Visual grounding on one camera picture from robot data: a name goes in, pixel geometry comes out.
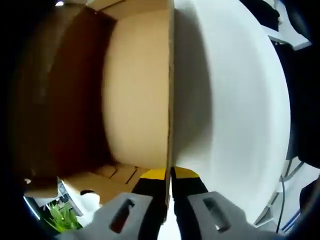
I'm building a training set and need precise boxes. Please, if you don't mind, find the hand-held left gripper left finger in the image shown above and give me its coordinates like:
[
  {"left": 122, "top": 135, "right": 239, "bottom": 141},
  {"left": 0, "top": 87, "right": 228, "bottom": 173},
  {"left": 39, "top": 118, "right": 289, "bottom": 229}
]
[{"left": 56, "top": 168, "right": 167, "bottom": 240}]

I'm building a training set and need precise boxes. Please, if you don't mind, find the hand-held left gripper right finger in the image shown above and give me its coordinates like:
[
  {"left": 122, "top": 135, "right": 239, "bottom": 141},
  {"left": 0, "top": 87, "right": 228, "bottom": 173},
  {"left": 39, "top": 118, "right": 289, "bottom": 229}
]
[{"left": 170, "top": 166, "right": 276, "bottom": 240}]

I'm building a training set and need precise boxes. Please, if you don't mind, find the brown cardboard shoe box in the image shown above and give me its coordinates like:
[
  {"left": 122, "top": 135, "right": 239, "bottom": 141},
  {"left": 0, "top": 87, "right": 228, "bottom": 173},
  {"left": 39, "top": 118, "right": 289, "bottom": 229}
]
[{"left": 9, "top": 0, "right": 176, "bottom": 223}]

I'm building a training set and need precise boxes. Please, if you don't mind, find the green plant in white pot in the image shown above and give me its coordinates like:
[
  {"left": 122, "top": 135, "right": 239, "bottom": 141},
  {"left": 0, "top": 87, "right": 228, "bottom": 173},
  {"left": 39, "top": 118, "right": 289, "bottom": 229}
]
[{"left": 47, "top": 201, "right": 84, "bottom": 233}]

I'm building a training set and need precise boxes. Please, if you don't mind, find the person's black shirt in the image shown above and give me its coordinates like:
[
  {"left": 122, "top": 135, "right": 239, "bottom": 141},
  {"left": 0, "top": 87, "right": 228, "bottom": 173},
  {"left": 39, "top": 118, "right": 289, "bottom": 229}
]
[{"left": 274, "top": 37, "right": 320, "bottom": 176}]

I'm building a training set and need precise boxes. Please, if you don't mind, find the white side desk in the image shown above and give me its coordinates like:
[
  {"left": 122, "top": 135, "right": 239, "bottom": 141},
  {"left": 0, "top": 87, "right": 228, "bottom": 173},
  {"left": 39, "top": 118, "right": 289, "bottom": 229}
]
[{"left": 266, "top": 24, "right": 313, "bottom": 50}]

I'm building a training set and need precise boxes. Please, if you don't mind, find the grey cable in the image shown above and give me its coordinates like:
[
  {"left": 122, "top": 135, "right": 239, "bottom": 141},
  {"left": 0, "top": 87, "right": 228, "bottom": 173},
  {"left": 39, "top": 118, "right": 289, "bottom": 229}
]
[{"left": 274, "top": 159, "right": 306, "bottom": 235}]

